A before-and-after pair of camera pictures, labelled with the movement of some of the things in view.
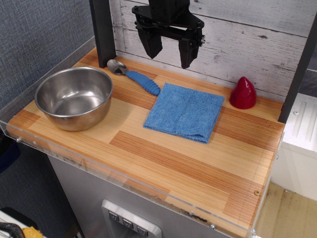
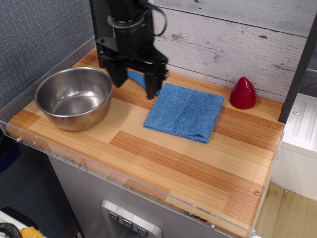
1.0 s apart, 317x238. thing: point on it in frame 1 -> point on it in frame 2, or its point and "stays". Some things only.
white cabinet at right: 295,167 stays
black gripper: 172,18 -> 134,46
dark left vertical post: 102,21 stays
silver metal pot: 76,98 stays
